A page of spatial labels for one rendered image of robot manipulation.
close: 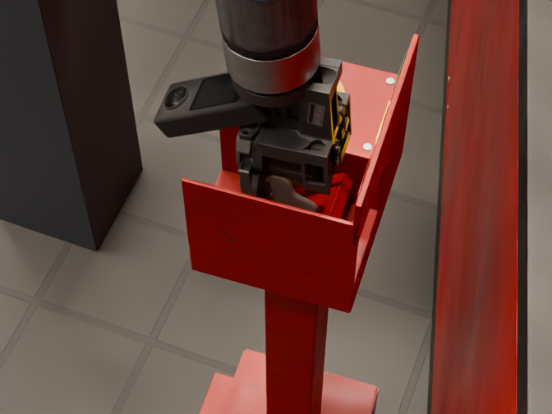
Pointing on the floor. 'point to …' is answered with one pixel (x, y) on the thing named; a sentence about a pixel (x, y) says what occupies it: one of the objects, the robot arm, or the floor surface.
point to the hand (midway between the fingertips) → (270, 204)
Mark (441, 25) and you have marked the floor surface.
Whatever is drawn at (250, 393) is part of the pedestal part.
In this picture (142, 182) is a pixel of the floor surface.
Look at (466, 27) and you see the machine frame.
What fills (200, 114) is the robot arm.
